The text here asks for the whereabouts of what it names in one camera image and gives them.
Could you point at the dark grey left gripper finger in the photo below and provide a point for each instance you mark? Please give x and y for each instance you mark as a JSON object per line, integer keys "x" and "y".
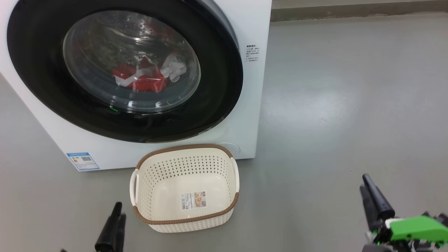
{"x": 106, "y": 234}
{"x": 120, "y": 234}

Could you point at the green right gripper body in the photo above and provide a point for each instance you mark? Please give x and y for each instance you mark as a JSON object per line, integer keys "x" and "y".
{"x": 416, "y": 227}

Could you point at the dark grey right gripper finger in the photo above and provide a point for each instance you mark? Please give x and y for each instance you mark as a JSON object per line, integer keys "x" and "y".
{"x": 379, "y": 201}
{"x": 369, "y": 210}

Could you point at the red and white garment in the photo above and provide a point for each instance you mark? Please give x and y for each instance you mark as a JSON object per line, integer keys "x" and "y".
{"x": 148, "y": 82}

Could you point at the black round glass washer door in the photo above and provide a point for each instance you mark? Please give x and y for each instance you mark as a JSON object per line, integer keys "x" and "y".
{"x": 38, "y": 70}

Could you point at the cream laundry basket brown rim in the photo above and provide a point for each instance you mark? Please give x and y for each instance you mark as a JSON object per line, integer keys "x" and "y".
{"x": 189, "y": 224}

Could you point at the white front-load washing machine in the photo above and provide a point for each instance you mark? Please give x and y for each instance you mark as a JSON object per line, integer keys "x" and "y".
{"x": 196, "y": 147}

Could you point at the blue energy label sticker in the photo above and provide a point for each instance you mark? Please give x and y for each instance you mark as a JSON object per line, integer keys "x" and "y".
{"x": 83, "y": 161}

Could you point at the white product label sticker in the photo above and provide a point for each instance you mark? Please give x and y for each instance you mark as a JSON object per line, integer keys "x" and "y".
{"x": 193, "y": 200}

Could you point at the round white filter cover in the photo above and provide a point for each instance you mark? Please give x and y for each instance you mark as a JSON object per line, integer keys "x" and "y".
{"x": 232, "y": 148}

